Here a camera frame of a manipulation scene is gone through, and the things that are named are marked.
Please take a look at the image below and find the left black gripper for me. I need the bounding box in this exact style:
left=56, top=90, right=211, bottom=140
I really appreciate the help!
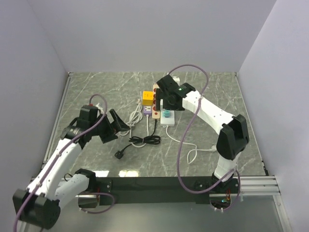
left=90, top=109, right=130, bottom=143

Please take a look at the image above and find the beige red-socket power strip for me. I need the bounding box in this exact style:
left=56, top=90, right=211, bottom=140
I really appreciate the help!
left=152, top=84, right=160, bottom=119

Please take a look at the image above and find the teal USB charger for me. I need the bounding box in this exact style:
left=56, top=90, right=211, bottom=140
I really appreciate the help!
left=163, top=110, right=170, bottom=118

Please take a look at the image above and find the white multicolour power strip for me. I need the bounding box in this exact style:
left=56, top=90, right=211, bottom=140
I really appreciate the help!
left=160, top=77, right=180, bottom=126

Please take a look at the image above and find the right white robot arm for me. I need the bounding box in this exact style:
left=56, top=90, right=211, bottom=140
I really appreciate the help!
left=157, top=75, right=250, bottom=194

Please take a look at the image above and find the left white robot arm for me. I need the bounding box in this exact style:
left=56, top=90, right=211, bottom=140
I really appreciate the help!
left=13, top=104, right=130, bottom=229

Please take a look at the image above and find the purple white socket adapter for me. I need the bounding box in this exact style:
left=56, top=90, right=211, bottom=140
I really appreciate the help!
left=143, top=106, right=152, bottom=116

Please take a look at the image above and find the yellow cube adapter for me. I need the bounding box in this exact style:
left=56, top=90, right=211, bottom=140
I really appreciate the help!
left=142, top=91, right=154, bottom=106

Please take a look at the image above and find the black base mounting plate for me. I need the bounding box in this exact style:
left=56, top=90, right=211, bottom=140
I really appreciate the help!
left=69, top=176, right=241, bottom=206

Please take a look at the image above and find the white coiled cable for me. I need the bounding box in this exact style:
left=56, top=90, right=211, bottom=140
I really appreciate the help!
left=119, top=98, right=145, bottom=147

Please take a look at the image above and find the black power cable with plug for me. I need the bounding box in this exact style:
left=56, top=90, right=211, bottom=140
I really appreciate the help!
left=115, top=118, right=161, bottom=160

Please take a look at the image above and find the aluminium rail frame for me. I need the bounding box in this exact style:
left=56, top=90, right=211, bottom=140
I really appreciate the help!
left=38, top=72, right=290, bottom=232

